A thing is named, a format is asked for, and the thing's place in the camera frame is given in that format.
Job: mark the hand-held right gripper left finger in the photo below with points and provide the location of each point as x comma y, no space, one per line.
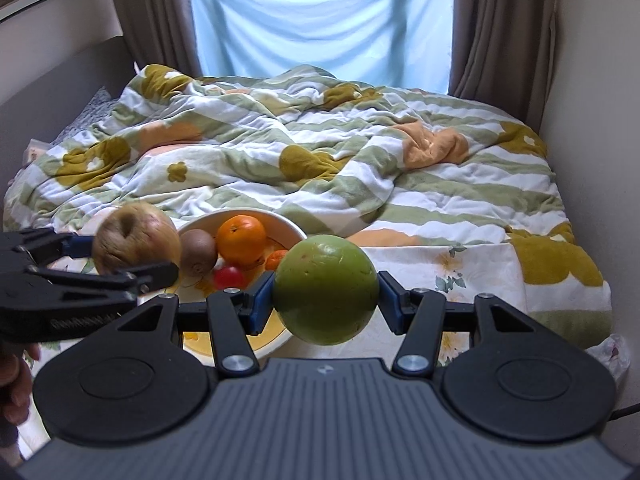
262,305

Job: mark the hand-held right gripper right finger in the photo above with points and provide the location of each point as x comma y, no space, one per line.
392,305

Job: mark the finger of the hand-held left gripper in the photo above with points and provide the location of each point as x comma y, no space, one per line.
145,275
80,247

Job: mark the wrinkled brown apple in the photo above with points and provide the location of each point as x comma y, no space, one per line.
132,240

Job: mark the red cherry tomato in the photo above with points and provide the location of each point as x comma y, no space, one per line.
229,277

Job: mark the small tangerine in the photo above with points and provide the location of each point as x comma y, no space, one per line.
275,261

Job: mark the brown kiwi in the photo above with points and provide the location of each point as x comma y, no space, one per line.
199,252

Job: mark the large green round fruit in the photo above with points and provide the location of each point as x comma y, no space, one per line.
325,290

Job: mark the large orange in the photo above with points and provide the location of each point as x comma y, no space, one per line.
241,240

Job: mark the cream and yellow bowl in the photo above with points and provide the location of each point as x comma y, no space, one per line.
282,222

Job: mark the person's left hand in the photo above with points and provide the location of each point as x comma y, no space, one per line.
17,385

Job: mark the white floral tablecloth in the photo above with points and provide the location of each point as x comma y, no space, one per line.
480,270

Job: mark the small white box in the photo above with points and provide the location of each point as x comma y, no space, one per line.
36,149

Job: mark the dotted bedsheet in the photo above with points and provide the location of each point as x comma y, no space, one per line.
82,117

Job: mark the green striped floral blanket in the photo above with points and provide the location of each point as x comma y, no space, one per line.
350,160

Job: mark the grey headboard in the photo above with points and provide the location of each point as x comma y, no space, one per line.
55,90

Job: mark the white plastic bag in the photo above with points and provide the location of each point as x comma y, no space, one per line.
612,355

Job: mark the brown curtain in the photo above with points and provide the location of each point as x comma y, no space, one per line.
500,25
160,10

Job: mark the light blue window cloth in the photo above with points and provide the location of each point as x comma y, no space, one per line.
320,20

